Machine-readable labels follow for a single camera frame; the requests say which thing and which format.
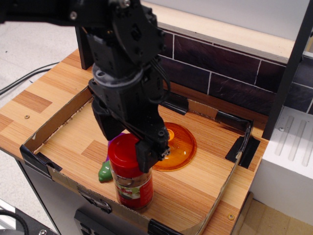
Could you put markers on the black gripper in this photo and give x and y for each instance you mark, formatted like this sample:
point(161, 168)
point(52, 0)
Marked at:
point(131, 103)

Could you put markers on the basil bottle with red lid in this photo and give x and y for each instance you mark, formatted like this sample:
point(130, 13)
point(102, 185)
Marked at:
point(134, 188)

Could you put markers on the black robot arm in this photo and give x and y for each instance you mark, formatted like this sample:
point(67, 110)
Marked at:
point(123, 35)

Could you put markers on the cardboard fence with black tape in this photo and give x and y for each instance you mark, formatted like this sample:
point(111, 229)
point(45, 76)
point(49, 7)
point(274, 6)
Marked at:
point(179, 194)

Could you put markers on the purple toy eggplant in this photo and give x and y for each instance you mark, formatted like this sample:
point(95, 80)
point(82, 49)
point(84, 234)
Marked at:
point(104, 174)

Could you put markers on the white ridged side unit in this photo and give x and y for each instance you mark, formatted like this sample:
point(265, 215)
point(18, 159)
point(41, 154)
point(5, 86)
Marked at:
point(284, 179)

